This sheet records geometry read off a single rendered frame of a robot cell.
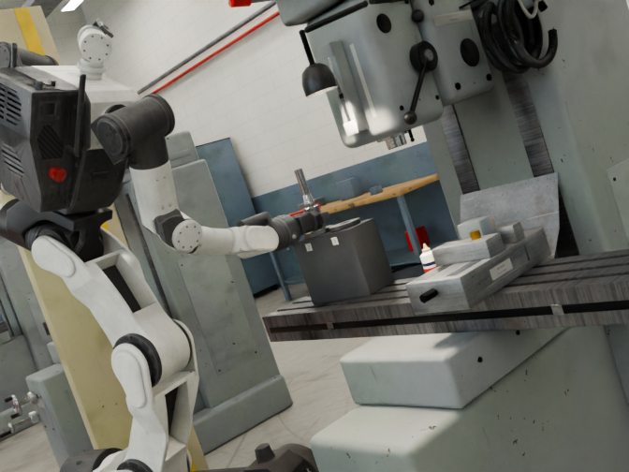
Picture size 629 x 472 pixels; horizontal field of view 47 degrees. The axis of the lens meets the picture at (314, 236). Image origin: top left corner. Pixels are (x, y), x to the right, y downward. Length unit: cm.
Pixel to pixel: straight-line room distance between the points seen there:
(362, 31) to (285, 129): 695
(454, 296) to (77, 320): 193
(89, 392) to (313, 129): 560
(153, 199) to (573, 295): 91
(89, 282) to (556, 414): 115
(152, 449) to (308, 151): 669
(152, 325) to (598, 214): 114
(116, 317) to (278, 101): 691
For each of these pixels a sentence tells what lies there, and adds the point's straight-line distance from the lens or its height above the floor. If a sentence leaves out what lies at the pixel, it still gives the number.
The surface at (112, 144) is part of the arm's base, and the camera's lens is 160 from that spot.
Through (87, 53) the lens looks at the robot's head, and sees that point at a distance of 175.
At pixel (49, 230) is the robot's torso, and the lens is 190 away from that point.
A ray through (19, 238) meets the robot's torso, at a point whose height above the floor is 137.
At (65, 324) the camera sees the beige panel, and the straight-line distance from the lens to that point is 310.
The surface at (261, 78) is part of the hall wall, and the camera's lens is 874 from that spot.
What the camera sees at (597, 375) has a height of 57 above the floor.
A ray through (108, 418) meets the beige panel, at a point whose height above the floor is 61.
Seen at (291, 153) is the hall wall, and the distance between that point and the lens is 860.
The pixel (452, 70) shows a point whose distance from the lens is 180.
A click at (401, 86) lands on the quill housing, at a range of 168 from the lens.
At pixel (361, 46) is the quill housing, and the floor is 152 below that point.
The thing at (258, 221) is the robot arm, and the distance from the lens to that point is 193.
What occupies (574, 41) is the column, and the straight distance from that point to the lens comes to 206.
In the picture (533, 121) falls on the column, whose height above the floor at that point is 123.
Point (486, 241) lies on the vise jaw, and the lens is 158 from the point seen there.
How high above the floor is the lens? 129
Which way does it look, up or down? 5 degrees down
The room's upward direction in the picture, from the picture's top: 19 degrees counter-clockwise
